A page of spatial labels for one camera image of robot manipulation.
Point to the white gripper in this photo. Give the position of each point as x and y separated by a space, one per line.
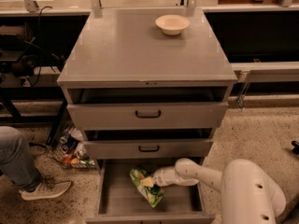
161 176

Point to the green rice chip bag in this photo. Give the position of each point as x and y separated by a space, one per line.
153 194

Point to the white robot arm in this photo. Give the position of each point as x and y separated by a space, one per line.
248 194

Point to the grey bottom drawer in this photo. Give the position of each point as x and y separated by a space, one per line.
121 203

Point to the grey drawer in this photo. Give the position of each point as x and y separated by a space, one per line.
143 109
147 144
121 203

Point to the grey middle drawer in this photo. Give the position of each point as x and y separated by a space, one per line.
147 144

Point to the grey top drawer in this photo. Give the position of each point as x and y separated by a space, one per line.
143 109

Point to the grey drawer cabinet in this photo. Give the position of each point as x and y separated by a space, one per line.
123 48

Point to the grey sneaker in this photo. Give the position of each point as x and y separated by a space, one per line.
47 189

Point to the person leg in jeans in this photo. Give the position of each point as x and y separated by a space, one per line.
16 161

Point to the white ceramic bowl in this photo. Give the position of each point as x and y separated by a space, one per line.
172 24

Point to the dark machine on left shelf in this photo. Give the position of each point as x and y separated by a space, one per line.
15 40

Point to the wire basket with cans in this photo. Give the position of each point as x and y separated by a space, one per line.
68 150

